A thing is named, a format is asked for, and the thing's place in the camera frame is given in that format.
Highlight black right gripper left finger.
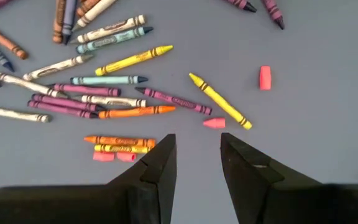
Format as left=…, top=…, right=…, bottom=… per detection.
left=0, top=133, right=178, bottom=224

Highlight yellow crayon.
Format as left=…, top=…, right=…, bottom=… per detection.
left=94, top=44, right=175, bottom=77
left=188, top=72, right=254, bottom=131
left=93, top=144, right=152, bottom=154

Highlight orange crayon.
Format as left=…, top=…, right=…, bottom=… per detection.
left=83, top=135, right=157, bottom=148
left=98, top=105, right=177, bottom=120

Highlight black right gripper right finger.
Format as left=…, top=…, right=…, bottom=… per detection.
left=220, top=133, right=358, bottom=224

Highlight white crayon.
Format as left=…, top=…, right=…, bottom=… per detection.
left=22, top=54, right=95, bottom=82
left=0, top=72, right=68, bottom=98
left=72, top=94, right=148, bottom=108
left=72, top=0, right=118, bottom=32
left=69, top=14, right=147, bottom=45
left=0, top=106, right=52, bottom=124

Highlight light brown crayon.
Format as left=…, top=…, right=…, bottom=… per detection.
left=0, top=17, right=29, bottom=60

